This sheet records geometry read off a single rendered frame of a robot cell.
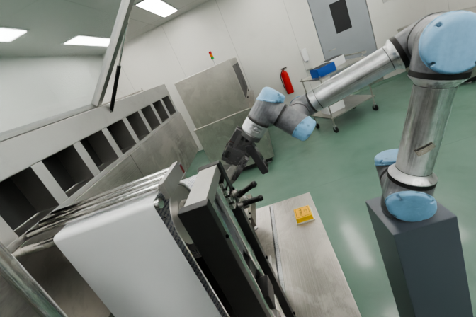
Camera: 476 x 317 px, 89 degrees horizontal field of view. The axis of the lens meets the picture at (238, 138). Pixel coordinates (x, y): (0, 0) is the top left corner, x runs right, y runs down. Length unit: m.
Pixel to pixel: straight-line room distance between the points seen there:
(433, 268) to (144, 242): 0.97
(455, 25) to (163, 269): 0.76
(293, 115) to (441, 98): 0.34
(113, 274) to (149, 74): 5.20
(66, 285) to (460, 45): 1.01
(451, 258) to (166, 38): 5.23
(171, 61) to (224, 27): 1.30
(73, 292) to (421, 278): 1.09
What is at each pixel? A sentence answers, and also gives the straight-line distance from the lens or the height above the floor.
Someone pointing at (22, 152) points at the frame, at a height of 1.61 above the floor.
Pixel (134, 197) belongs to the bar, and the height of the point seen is 1.45.
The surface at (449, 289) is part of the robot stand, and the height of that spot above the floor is 0.59.
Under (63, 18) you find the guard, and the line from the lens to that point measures 0.79.
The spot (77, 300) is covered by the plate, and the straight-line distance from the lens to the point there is 0.81.
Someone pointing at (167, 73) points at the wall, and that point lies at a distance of 5.53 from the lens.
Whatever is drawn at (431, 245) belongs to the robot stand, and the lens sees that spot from 1.09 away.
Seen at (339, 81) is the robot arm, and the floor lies 1.43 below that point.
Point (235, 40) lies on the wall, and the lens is 5.24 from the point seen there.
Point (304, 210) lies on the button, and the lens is 1.13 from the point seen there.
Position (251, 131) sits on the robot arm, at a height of 1.40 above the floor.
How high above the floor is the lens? 1.61
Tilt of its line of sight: 17 degrees down
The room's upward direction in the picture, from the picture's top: 24 degrees counter-clockwise
